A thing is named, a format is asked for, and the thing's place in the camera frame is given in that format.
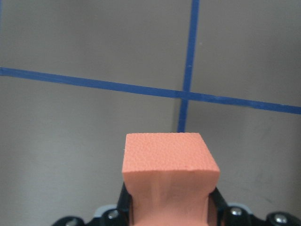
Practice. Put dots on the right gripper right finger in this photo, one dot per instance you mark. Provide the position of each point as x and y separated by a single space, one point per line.
223 214

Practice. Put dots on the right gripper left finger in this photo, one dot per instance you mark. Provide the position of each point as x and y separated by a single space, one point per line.
115 214

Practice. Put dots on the orange foam block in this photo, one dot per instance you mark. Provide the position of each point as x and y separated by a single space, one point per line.
169 177

